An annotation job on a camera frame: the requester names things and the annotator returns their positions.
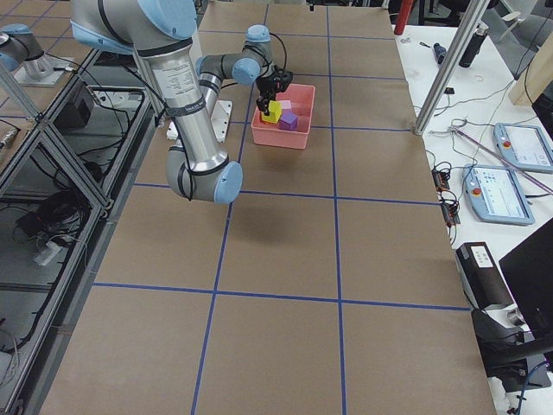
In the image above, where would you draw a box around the red object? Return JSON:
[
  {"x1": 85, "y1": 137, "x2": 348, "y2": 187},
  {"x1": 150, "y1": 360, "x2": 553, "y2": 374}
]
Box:
[{"x1": 394, "y1": 0, "x2": 414, "y2": 35}]

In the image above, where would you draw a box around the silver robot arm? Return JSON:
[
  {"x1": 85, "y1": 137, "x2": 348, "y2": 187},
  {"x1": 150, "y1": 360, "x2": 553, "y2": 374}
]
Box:
[{"x1": 71, "y1": 1, "x2": 293, "y2": 204}]

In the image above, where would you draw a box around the electronics board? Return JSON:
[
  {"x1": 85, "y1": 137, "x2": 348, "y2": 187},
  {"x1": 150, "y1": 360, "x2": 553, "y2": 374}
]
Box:
[{"x1": 433, "y1": 166, "x2": 461, "y2": 227}]

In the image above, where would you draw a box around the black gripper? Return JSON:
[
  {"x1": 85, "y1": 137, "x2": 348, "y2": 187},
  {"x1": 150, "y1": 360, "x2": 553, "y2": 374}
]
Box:
[{"x1": 256, "y1": 74, "x2": 283, "y2": 116}]

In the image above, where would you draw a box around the yellow foam block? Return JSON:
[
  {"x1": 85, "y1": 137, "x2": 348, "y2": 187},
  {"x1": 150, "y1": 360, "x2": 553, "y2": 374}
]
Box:
[{"x1": 260, "y1": 100, "x2": 283, "y2": 125}]

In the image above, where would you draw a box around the aluminium frame post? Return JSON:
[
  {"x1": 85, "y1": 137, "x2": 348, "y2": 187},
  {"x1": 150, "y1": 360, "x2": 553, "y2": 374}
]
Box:
[{"x1": 412, "y1": 0, "x2": 490, "y2": 136}]

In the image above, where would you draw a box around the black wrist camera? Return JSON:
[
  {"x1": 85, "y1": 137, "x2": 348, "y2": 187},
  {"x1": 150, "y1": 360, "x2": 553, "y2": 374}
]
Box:
[{"x1": 275, "y1": 70, "x2": 293, "y2": 93}]

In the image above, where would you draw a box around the purple foam block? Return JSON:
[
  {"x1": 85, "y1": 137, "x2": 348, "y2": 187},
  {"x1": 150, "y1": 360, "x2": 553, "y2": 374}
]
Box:
[{"x1": 278, "y1": 111, "x2": 298, "y2": 131}]

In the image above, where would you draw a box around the far blue teach pendant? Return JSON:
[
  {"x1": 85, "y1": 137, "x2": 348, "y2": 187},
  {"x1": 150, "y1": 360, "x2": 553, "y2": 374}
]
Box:
[{"x1": 493, "y1": 123, "x2": 552, "y2": 174}]

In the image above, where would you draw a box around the black cardboard box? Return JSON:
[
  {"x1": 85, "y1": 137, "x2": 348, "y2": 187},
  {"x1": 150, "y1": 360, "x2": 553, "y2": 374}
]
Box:
[{"x1": 455, "y1": 242, "x2": 514, "y2": 311}]

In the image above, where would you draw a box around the thin rod stand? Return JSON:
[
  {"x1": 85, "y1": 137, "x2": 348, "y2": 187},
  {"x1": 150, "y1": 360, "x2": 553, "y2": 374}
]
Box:
[{"x1": 428, "y1": 118, "x2": 552, "y2": 195}]

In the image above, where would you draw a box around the pink plastic bin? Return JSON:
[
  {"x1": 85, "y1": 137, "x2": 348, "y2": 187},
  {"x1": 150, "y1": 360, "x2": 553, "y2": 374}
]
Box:
[{"x1": 251, "y1": 84, "x2": 315, "y2": 150}]

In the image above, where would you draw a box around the black monitor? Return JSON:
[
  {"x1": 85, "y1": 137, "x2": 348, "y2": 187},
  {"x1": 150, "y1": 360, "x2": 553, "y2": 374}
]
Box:
[{"x1": 472, "y1": 221, "x2": 552, "y2": 377}]

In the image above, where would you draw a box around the blue teach pendant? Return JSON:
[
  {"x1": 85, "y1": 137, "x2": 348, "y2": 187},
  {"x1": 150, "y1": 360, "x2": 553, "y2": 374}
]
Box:
[
  {"x1": 462, "y1": 164, "x2": 535, "y2": 226},
  {"x1": 493, "y1": 123, "x2": 552, "y2": 174}
]

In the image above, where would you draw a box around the white camera mast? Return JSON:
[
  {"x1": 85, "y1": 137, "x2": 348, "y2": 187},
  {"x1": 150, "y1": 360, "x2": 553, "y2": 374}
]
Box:
[{"x1": 165, "y1": 91, "x2": 232, "y2": 152}]

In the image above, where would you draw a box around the folded blue umbrella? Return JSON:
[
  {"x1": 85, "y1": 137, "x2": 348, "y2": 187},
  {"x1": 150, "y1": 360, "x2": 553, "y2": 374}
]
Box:
[{"x1": 433, "y1": 42, "x2": 447, "y2": 66}]

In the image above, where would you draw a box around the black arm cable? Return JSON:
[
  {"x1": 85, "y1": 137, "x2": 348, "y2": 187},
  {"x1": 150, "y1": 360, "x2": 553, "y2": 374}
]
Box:
[{"x1": 267, "y1": 33, "x2": 289, "y2": 74}]

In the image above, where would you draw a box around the black bottle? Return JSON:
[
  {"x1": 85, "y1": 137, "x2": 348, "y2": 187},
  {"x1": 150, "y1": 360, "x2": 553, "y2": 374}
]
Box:
[{"x1": 459, "y1": 22, "x2": 489, "y2": 68}]

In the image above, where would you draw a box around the near blue teach pendant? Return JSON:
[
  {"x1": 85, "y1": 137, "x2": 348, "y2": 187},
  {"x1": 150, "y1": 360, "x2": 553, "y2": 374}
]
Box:
[{"x1": 462, "y1": 164, "x2": 535, "y2": 226}]

